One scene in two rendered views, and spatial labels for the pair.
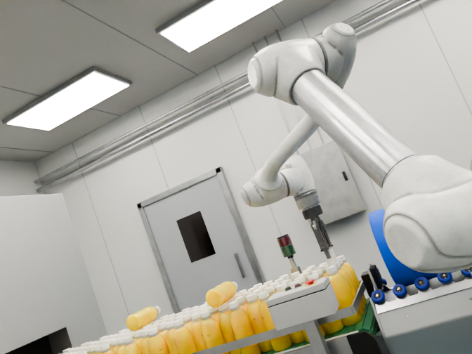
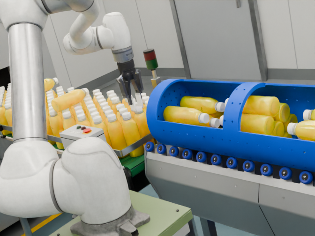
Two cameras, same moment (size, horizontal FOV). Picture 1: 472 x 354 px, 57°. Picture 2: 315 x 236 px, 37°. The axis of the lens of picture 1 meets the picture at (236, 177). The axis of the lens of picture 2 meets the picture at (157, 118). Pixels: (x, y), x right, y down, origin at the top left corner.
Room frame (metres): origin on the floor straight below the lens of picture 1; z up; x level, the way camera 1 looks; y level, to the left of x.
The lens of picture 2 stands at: (-0.06, -1.33, 1.77)
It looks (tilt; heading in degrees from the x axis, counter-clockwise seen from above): 20 degrees down; 30
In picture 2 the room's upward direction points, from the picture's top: 14 degrees counter-clockwise
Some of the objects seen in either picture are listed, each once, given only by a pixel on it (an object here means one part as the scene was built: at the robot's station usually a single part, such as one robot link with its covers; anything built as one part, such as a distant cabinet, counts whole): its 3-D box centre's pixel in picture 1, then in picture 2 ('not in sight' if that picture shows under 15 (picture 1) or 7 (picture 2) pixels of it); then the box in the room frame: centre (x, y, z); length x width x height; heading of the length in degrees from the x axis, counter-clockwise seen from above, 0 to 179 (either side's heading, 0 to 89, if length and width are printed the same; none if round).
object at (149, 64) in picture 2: (288, 250); (151, 63); (2.14, -0.11, 1.18); 0.06 x 0.06 x 0.05
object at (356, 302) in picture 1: (359, 294); (153, 134); (1.69, -0.27, 0.96); 0.40 x 0.01 x 0.03; 160
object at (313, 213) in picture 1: (315, 218); (127, 70); (1.69, -0.22, 1.29); 0.08 x 0.07 x 0.09; 161
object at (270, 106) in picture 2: not in sight; (252, 105); (1.49, -0.82, 1.16); 0.19 x 0.07 x 0.07; 70
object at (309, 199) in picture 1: (307, 200); (123, 54); (1.69, -0.22, 1.36); 0.09 x 0.09 x 0.06
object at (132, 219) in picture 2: not in sight; (111, 219); (0.89, -0.55, 1.07); 0.22 x 0.18 x 0.06; 66
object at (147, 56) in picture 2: (284, 241); (149, 55); (2.14, -0.11, 1.23); 0.06 x 0.06 x 0.04
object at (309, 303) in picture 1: (302, 303); (83, 140); (1.46, -0.06, 1.05); 0.20 x 0.10 x 0.10; 70
